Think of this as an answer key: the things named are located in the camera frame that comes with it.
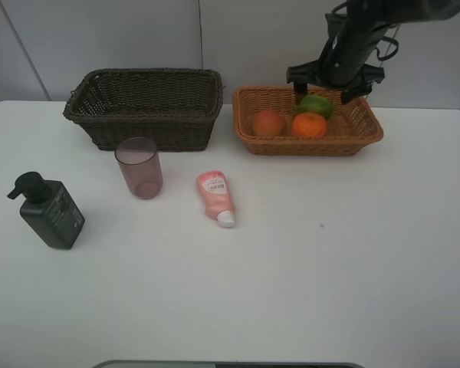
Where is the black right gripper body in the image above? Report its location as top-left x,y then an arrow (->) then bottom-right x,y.
286,61 -> 385,90

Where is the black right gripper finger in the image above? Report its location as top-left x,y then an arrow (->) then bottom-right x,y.
294,82 -> 307,100
340,87 -> 370,104

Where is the green citrus fruit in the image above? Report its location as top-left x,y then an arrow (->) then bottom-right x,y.
295,94 -> 334,120

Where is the orange mandarin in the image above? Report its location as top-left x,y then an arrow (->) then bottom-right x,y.
291,112 -> 327,138

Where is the red orange peach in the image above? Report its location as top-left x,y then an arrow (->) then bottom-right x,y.
252,110 -> 285,136

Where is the pink lotion tube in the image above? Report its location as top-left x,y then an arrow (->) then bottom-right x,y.
196,171 -> 236,228

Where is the dark green pump bottle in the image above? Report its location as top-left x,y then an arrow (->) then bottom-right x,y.
8,172 -> 85,250

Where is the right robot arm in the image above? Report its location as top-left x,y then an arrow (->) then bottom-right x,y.
286,0 -> 460,104

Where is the light orange wicker basket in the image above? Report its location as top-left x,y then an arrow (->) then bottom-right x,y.
233,87 -> 383,156

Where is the dark brown wicker basket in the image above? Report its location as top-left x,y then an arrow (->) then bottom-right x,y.
63,68 -> 223,152

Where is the translucent purple plastic cup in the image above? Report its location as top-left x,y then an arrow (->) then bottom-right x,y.
115,137 -> 163,199

